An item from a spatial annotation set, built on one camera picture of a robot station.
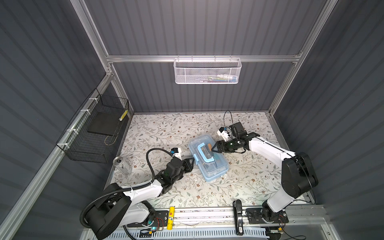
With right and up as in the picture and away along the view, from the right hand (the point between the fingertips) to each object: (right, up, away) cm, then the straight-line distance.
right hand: (217, 150), depth 87 cm
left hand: (-14, -5, -3) cm, 15 cm away
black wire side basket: (-64, +9, -15) cm, 66 cm away
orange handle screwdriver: (-4, +2, +2) cm, 5 cm away
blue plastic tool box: (-4, -7, -4) cm, 9 cm away
